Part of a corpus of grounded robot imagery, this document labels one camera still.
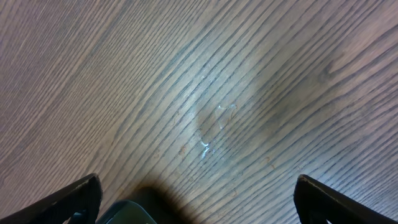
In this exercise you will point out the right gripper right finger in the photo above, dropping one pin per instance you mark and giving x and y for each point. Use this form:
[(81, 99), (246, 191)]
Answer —
[(315, 202)]

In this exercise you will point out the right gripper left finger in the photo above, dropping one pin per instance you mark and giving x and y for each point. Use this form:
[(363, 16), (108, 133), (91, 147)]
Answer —
[(78, 202)]

